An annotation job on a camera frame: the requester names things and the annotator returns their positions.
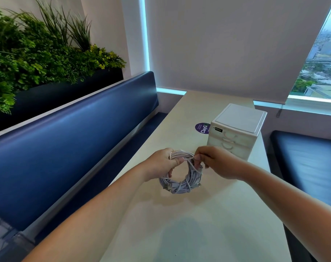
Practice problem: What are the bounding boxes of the person's left hand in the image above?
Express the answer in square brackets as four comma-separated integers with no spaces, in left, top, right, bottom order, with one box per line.
[142,148,185,182]

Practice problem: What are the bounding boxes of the person's right hand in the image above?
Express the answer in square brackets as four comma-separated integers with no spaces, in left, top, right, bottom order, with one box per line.
[194,146,250,181]

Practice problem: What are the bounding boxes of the single thin white cable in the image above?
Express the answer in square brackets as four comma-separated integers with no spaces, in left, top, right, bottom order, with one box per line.
[177,156,204,193]

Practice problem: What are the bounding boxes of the white mini drawer cabinet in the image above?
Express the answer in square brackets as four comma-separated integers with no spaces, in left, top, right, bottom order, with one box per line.
[206,103,268,161]

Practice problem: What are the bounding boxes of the person's left forearm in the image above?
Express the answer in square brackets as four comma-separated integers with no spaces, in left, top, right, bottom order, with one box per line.
[22,166,149,262]

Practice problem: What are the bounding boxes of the person's right forearm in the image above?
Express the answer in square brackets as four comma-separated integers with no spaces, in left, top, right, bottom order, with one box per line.
[240,165,331,262]

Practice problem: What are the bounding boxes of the black planter box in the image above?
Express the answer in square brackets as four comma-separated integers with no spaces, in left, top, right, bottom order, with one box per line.
[0,67,124,135]

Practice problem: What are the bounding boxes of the round purple sticker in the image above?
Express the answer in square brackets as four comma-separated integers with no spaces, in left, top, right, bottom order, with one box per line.
[194,122,212,135]

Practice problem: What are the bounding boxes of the white table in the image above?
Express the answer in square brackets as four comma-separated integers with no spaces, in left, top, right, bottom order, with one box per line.
[100,91,292,262]

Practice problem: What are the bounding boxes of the blue padded bench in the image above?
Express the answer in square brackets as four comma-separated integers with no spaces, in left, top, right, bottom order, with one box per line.
[0,71,168,262]
[269,130,331,262]

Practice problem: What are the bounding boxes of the white roller blind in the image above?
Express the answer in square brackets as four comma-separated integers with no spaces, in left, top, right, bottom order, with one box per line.
[145,0,331,104]

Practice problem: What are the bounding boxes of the glass window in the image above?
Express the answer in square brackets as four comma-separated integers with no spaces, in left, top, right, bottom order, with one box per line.
[288,0,331,101]

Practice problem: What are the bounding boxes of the green leafy plants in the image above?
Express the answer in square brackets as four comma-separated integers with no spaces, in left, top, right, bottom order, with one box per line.
[0,0,127,114]

